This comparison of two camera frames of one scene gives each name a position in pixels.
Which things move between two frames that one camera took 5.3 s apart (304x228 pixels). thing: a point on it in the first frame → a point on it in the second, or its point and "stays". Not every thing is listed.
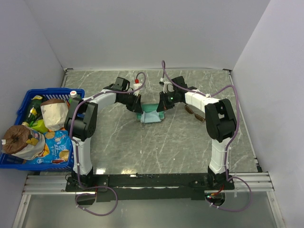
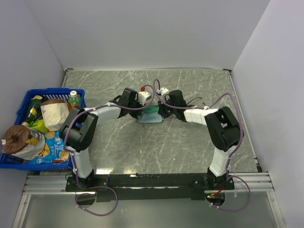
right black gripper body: [171, 99] → [166, 111]
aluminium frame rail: [47, 185] stays
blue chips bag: [57, 149] stays
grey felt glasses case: [149, 107] stays
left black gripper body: [129, 100] → [136, 103]
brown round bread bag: [23, 142] stays
